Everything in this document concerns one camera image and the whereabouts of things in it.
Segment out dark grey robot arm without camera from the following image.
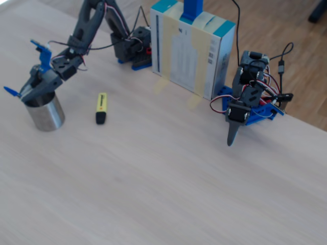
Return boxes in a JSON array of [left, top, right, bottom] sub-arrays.
[[231, 50, 271, 108]]

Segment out blue perforated arm base plate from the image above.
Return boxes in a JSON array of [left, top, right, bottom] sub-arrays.
[[221, 86, 285, 126]]

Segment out dark grey robot arm with camera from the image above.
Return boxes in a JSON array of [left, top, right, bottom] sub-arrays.
[[50, 0, 144, 80]]

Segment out blue capped ballpoint pen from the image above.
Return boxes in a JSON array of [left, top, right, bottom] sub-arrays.
[[3, 86, 24, 100]]

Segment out beige masking tape strip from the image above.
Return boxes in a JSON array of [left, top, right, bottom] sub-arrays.
[[185, 11, 217, 111], [152, 2, 185, 96]]

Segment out black and blue arm base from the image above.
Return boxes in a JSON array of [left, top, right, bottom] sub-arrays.
[[117, 25, 153, 71]]

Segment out silver metal cup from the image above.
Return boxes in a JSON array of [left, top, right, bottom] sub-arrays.
[[24, 90, 66, 132]]

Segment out wrist camera on blue bracket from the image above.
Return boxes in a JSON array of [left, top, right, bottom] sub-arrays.
[[30, 38, 53, 71]]

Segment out yellow Stabilo Boss highlighter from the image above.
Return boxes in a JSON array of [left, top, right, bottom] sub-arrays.
[[95, 92, 108, 125]]

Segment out black furniture foot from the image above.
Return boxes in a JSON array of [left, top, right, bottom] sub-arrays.
[[308, 0, 327, 24]]

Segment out long black cable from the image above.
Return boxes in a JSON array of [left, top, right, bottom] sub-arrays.
[[231, 0, 242, 66]]

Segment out blue plastic post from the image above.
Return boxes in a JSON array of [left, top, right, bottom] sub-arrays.
[[180, 0, 204, 25]]

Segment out black USB cable with adapter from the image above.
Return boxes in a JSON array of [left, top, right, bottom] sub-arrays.
[[268, 42, 294, 103]]

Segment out grey gripper with black servo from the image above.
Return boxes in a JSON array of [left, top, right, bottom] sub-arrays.
[[224, 100, 252, 147]]

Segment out white and teal cardboard box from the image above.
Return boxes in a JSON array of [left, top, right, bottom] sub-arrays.
[[150, 0, 236, 102]]

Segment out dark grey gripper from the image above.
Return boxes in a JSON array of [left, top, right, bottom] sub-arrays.
[[20, 65, 63, 103]]

